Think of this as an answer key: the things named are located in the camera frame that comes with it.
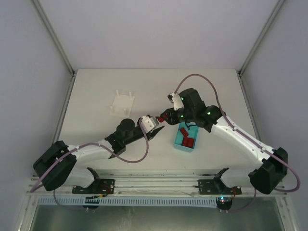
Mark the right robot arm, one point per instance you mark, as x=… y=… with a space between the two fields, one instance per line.
x=268 y=164

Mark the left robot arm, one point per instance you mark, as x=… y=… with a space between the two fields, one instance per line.
x=65 y=164

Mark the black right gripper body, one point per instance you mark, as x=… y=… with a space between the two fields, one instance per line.
x=170 y=116

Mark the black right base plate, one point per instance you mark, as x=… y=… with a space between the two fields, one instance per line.
x=216 y=187

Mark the aluminium frame post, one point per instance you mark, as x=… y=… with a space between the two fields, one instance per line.
x=52 y=33
x=273 y=15

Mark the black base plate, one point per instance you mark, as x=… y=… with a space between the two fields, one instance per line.
x=102 y=186
x=216 y=187

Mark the left aluminium frame post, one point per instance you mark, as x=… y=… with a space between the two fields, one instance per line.
x=52 y=33

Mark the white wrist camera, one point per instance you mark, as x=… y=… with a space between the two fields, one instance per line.
x=148 y=124
x=176 y=100

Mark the right aluminium frame post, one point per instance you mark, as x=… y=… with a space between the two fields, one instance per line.
x=273 y=15

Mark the red small spring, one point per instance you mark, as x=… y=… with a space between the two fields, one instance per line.
x=184 y=132

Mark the light blue cable duct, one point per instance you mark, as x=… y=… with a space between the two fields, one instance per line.
x=207 y=202

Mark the aluminium mounting rail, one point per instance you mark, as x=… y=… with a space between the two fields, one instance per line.
x=156 y=182

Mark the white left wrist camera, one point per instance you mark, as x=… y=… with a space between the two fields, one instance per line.
x=148 y=124

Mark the red large spring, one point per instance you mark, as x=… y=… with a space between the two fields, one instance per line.
x=190 y=142
x=161 y=118
x=184 y=141

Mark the teal plastic bin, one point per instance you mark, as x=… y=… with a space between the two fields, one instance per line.
x=192 y=129

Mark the white peg base plate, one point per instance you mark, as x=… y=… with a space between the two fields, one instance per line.
x=122 y=105

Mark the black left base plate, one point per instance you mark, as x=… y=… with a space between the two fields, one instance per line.
x=102 y=186

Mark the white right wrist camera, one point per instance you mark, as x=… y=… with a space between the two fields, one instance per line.
x=176 y=100

